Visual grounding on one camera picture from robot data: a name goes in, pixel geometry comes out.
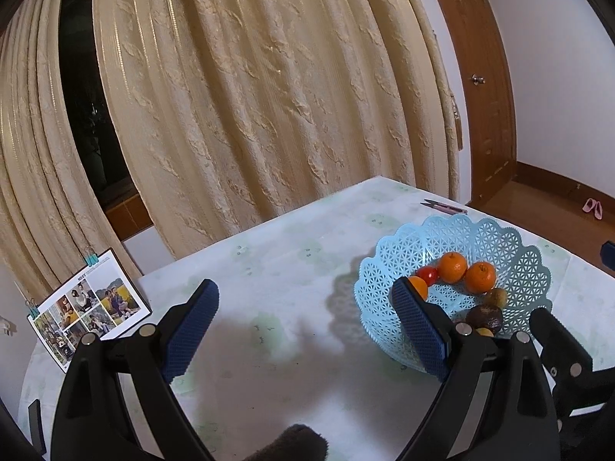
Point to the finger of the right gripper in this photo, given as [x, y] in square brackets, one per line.
[607, 254]

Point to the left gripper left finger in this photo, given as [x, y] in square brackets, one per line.
[116, 402]

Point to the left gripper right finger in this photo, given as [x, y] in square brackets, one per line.
[493, 403]

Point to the yellowish longan fruit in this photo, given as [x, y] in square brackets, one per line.
[484, 332]

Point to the dark passion fruit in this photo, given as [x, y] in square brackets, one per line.
[485, 316]

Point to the large orange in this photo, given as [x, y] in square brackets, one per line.
[420, 286]

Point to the red cherry tomato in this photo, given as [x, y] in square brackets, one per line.
[429, 274]

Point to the grey gloved hand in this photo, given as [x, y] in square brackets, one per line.
[296, 443]

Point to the pink slippers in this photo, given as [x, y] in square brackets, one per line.
[593, 207]

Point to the small brown kiwi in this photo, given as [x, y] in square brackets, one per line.
[496, 297]

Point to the photo collage board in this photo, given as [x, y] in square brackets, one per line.
[99, 299]

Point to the small orange tangerine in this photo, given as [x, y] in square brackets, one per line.
[452, 267]

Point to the dark pen on table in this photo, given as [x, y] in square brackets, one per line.
[443, 207]

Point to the floral white tablecloth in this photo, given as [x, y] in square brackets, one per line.
[287, 345]

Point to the beige curtain left panel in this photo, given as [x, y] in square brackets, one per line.
[50, 217]

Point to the beige curtain panel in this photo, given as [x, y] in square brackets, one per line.
[50, 217]
[232, 112]

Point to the wooden door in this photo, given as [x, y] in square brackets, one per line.
[488, 94]

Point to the beige curtain right panel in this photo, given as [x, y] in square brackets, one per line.
[232, 112]

